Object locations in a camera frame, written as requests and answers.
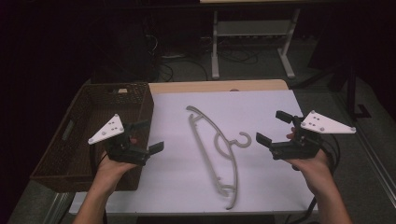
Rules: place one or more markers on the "white table cover sheet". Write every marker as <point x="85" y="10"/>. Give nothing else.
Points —
<point x="218" y="149"/>

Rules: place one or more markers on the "brown woven basket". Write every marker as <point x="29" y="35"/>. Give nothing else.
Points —
<point x="93" y="137"/>

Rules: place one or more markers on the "person's right hand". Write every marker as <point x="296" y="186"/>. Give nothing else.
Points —
<point x="311" y="165"/>

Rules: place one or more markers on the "person's left hand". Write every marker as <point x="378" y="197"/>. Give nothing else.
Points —
<point x="111" y="169"/>

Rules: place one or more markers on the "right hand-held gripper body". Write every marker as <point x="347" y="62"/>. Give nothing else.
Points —
<point x="306" y="137"/>

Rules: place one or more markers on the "grey plastic clothes hanger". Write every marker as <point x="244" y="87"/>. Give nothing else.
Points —
<point x="218" y="146"/>

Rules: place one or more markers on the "white metal desk frame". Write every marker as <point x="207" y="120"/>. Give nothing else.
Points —
<point x="253" y="40"/>

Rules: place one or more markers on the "black metal stand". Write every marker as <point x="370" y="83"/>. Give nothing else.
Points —
<point x="353" y="93"/>

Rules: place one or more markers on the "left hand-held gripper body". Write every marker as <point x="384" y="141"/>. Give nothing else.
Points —
<point x="123" y="146"/>

